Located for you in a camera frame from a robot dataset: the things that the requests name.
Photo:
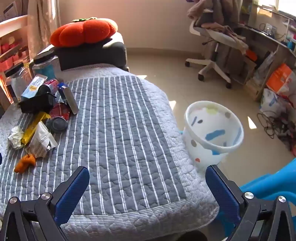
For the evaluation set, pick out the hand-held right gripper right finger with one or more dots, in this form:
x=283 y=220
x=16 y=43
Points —
x=222 y=194

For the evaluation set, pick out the white paper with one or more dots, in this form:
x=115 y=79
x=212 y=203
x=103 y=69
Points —
x=15 y=138

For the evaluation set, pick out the dark blue cardboard box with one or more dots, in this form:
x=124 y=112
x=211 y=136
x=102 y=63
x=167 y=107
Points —
x=69 y=99

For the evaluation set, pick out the red drink can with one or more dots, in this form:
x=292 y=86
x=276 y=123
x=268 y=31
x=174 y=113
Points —
x=49 y=85

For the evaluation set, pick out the orange and white box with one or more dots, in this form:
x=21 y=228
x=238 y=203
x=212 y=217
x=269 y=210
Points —
x=279 y=76

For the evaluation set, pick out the grey crushed can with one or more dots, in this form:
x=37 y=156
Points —
x=56 y=125

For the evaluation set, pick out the pile of clothes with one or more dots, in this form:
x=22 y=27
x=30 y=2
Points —
x=219 y=14

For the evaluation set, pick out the black-lidded jar with blue label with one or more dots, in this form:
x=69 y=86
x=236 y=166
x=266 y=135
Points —
x=45 y=68

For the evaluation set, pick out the dark grey seat cushion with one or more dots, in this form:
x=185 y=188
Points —
x=104 y=53

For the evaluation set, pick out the light blue carton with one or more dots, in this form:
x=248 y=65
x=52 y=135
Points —
x=32 y=88

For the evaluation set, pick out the dark rounded object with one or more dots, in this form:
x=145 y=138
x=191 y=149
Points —
x=189 y=236

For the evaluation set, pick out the white office chair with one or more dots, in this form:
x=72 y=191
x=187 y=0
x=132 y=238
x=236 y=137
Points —
x=215 y=67

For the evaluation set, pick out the yellow wrapper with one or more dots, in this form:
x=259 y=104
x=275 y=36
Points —
x=32 y=127

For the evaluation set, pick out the clear plastic bag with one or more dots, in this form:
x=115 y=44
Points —
x=264 y=67

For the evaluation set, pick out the blue plastic stool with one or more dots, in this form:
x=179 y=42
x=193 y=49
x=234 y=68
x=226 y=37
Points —
x=266 y=185

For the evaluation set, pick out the white snack bag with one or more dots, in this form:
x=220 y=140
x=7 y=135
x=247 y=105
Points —
x=41 y=141

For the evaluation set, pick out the white spotted plastic bin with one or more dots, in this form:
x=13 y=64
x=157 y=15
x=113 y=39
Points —
x=203 y=153

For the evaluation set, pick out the small orange object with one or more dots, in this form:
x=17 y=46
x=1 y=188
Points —
x=251 y=55

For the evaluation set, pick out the wooden desk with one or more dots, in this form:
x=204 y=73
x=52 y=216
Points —
x=279 y=48

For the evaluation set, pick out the grey striped quilt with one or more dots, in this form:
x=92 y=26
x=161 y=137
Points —
x=115 y=139

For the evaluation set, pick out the white plastic bag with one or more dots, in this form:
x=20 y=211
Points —
x=270 y=99

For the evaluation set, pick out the stack of books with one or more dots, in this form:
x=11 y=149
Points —
x=253 y=89

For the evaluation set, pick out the clear jar with black lid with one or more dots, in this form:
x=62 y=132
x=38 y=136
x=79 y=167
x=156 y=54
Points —
x=17 y=81

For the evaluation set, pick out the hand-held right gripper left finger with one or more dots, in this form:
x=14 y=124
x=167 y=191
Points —
x=71 y=194

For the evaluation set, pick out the beige curtain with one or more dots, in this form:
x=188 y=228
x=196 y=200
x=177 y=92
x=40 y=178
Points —
x=41 y=23

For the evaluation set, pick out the orange toy piece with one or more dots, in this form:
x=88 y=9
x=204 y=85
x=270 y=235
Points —
x=25 y=162

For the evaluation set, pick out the orange pumpkin cushion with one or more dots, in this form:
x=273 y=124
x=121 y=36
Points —
x=81 y=32

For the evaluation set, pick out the black plastic tray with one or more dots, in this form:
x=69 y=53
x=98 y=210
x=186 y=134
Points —
x=34 y=104

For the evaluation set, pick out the shelf with red boxes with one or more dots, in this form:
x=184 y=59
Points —
x=11 y=53

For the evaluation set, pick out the crushed red can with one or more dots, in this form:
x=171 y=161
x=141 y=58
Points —
x=60 y=111

